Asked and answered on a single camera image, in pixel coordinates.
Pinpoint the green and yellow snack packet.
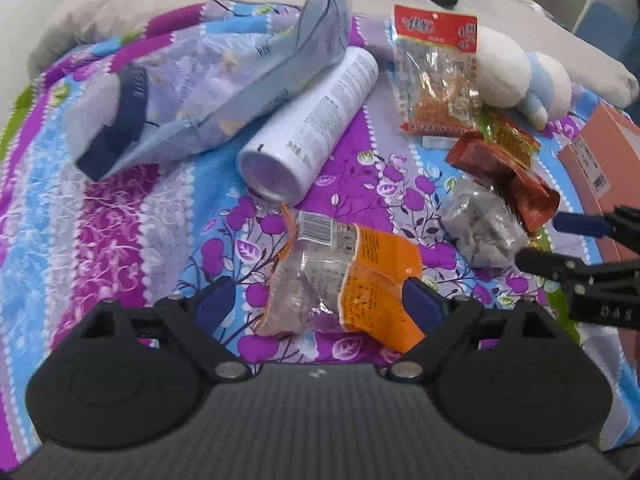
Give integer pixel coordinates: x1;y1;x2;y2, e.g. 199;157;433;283
480;112;542;166

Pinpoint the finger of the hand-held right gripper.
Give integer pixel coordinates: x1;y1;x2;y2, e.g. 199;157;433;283
515;249;640;297
554;204;640;256

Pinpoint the red-label clear snack packet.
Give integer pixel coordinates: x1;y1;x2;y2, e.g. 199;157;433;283
392;4;483;137

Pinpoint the orange snack packet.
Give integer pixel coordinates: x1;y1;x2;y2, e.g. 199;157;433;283
257;205;425;353

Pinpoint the floral striped bedsheet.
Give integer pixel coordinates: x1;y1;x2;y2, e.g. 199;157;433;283
0;0;640;461

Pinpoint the grey-blue plastic bag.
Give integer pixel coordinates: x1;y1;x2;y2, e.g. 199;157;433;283
75;0;357;181

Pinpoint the white and blue plush toy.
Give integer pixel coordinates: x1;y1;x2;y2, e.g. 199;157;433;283
472;25;573;131

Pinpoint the red foil snack packet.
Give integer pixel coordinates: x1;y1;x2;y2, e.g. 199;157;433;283
445;132;561;233

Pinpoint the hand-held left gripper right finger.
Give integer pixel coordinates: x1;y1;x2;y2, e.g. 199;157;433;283
387;276;571;386

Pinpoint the pink cardboard box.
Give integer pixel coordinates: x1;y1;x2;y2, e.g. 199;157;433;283
557;102;640;266

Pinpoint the silver foil snack packet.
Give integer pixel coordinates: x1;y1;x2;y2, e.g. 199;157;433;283
440;178;531;268

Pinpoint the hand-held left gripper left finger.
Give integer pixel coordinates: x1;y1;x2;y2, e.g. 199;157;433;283
75;276;248;386

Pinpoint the white spray can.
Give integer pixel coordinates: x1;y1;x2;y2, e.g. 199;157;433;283
236;46;379;202

